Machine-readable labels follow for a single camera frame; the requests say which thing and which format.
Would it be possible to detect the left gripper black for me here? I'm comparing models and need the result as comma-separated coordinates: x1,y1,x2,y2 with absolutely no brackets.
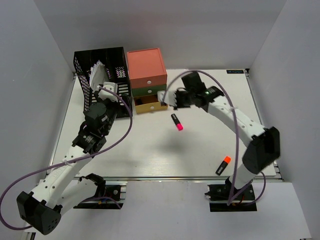
94,91,133,136

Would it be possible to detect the pink black highlighter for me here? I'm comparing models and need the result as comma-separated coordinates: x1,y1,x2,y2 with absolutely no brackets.
171,113,184,131

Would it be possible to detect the yellow bottom drawer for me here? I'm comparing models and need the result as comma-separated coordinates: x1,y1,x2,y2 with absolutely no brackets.
134,94,168,114

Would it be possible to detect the coral top drawer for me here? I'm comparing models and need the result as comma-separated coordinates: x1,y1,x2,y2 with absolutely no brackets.
130,74,167,89

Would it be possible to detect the green drawer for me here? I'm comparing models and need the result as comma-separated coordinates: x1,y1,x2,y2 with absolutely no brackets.
131,84,167,97

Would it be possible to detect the orange black highlighter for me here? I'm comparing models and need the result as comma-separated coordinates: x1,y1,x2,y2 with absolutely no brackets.
215,156,232,176

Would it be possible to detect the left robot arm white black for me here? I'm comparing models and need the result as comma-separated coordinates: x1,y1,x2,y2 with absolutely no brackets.
16,97,125,235

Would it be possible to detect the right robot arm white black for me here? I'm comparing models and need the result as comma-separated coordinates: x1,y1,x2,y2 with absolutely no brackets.
178,70,281,200

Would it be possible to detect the white paper stack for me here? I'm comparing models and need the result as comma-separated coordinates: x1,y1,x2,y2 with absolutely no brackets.
89,60,110,92

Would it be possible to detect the coral drawer cabinet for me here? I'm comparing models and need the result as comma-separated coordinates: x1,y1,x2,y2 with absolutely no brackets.
126,48,167,80

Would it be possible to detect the black mesh file organizer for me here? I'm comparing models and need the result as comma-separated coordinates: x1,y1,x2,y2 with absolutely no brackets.
73,46,133,111

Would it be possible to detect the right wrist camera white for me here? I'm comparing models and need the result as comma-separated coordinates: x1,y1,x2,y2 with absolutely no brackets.
157,90,178,107

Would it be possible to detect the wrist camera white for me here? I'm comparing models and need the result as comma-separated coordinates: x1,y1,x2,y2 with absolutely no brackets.
157,90,178,107
96,82,118,102

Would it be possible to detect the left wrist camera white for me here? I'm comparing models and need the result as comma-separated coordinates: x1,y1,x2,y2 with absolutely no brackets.
96,82,118,102

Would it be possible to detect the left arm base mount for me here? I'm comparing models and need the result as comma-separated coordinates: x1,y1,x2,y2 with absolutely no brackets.
73,173,126,210

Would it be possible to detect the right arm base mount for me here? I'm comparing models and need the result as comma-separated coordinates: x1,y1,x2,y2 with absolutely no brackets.
204,183,257,213

